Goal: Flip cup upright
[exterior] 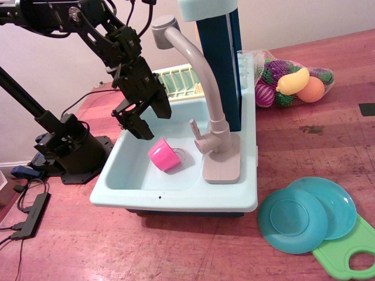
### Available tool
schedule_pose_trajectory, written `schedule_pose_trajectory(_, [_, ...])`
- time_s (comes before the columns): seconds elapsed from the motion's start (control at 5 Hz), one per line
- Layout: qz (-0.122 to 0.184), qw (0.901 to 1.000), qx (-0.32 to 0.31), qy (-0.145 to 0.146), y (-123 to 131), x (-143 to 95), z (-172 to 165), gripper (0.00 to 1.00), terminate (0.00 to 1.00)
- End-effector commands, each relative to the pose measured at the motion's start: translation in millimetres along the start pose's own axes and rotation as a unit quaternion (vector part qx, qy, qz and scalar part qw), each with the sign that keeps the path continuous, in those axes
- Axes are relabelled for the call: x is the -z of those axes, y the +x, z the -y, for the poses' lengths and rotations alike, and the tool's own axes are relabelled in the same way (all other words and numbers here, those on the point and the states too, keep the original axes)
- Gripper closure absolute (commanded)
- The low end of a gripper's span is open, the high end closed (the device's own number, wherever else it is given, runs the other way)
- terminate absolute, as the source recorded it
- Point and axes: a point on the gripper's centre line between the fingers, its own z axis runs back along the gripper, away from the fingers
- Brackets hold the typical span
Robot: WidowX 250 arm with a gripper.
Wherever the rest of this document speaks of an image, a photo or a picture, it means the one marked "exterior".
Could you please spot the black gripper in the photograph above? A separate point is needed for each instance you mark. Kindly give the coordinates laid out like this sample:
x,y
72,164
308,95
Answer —
x,y
141,89

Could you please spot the pink plastic cup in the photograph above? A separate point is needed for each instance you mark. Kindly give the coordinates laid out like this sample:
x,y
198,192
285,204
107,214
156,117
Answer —
x,y
163,156

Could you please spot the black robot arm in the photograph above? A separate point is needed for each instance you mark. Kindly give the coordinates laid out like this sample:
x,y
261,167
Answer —
x,y
116,44

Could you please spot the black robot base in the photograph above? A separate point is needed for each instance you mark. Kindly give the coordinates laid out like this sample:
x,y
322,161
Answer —
x,y
68,149

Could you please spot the yellow dish rack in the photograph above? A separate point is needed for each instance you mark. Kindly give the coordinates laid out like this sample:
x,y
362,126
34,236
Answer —
x,y
181,82

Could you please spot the light blue toy sink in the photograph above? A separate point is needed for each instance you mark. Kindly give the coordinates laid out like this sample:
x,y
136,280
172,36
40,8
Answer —
x,y
131,181

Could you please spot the dark blue water tower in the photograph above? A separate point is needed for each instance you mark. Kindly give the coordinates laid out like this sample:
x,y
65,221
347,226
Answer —
x,y
220,38

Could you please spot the mesh bag of toy produce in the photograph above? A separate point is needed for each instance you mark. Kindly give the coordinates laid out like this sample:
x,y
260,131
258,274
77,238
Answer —
x,y
264,70

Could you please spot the blue clamp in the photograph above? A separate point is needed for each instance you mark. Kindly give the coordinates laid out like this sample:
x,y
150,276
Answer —
x,y
22,172

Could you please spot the yellow toy banana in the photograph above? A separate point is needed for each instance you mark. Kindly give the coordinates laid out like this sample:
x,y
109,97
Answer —
x,y
292,83

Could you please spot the orange toy fruit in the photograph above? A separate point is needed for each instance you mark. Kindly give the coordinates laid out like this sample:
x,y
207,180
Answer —
x,y
313,91

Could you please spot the black usb hub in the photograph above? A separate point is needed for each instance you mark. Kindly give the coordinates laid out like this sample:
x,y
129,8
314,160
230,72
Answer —
x,y
30,226

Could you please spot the front teal plate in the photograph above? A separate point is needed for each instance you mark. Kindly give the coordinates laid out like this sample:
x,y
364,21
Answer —
x,y
292,221

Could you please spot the teal plate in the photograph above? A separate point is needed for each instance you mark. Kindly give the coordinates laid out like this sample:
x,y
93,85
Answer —
x,y
337,202
292,221

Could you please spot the rear teal plate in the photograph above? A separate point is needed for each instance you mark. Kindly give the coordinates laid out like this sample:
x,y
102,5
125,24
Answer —
x,y
337,202

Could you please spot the green cutting board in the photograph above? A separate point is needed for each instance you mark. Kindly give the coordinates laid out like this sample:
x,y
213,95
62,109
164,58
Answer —
x,y
334,255

